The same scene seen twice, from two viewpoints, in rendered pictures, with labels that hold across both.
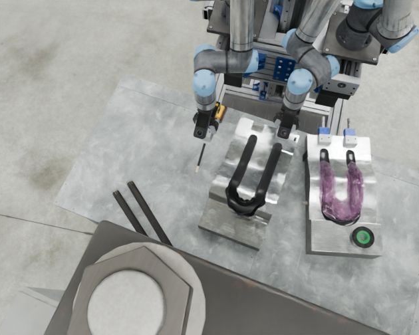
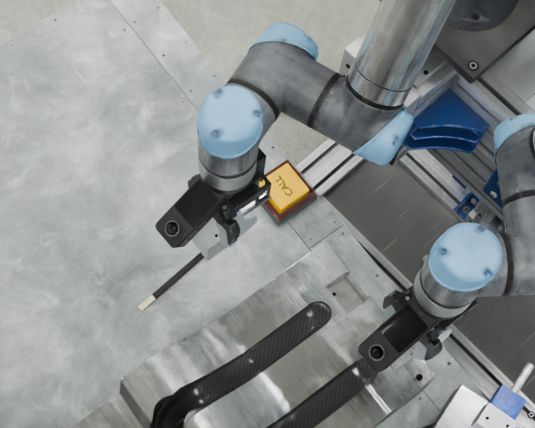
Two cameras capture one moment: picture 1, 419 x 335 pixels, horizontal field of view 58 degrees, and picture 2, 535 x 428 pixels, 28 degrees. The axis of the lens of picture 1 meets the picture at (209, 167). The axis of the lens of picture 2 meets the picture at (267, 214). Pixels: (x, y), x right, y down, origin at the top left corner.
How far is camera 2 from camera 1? 29 cm
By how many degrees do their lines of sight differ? 6
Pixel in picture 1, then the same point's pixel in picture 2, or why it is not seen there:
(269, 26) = not seen: outside the picture
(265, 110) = not seen: hidden behind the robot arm
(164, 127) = (137, 155)
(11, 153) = not seen: outside the picture
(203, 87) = (215, 132)
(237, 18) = (391, 17)
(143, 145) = (61, 167)
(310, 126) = not seen: outside the picture
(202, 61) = (261, 67)
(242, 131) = (303, 281)
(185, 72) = (331, 36)
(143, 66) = not seen: outside the picture
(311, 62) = (528, 225)
